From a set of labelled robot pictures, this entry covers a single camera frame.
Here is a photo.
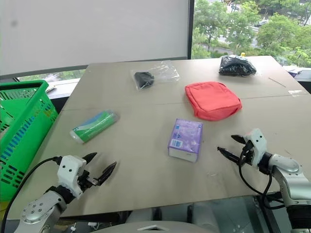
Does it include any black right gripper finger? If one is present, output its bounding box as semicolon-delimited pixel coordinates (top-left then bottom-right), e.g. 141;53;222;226
231;134;249;144
217;146;242;164

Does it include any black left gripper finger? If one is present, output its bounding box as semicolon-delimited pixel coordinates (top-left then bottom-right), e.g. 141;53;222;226
96;161;118;186
82;152;98;166

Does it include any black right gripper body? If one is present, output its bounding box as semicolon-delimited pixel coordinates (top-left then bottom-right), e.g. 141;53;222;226
239;140;255;166

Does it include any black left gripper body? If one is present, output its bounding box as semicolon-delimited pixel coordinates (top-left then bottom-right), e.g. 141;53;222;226
77;169;101;193

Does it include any green plastic shopping basket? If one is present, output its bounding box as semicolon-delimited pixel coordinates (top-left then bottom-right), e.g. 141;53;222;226
0;80;59;202

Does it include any green white wet wipes pack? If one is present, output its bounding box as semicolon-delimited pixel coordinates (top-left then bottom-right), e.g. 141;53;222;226
69;109;121;144

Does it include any purple tissue box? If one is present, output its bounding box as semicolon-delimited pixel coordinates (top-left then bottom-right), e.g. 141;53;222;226
167;118;204;163

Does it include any red fabric pouch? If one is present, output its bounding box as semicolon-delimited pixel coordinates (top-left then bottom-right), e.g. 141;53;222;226
184;81;243;121

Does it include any black crinkled plastic bag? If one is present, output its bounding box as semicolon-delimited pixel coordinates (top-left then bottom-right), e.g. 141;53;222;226
218;54;257;77

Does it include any clear bag with black item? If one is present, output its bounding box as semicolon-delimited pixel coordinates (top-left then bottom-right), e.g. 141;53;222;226
130;61;181;91

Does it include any white roller window blind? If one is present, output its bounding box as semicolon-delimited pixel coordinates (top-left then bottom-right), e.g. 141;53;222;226
0;0;190;76

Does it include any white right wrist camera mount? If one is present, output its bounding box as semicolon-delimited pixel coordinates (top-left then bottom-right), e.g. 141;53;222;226
243;128;267;167

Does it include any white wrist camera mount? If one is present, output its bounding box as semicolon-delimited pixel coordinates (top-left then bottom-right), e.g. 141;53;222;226
243;128;267;167
57;155;87;198

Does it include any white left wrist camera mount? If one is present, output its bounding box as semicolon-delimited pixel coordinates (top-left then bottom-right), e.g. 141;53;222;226
57;155;87;198

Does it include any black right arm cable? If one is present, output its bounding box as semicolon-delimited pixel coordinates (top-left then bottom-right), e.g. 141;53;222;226
238;150;286;210

